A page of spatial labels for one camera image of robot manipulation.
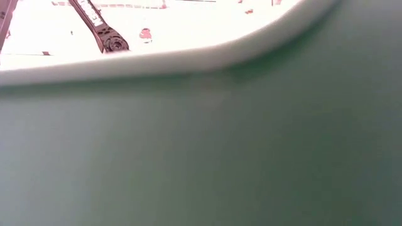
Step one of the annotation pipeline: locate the light blue plastic bin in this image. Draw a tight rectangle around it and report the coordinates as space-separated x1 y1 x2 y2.
0 0 402 226

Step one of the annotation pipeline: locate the black hanging ceiling dome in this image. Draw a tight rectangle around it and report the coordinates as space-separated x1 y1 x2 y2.
139 28 153 43

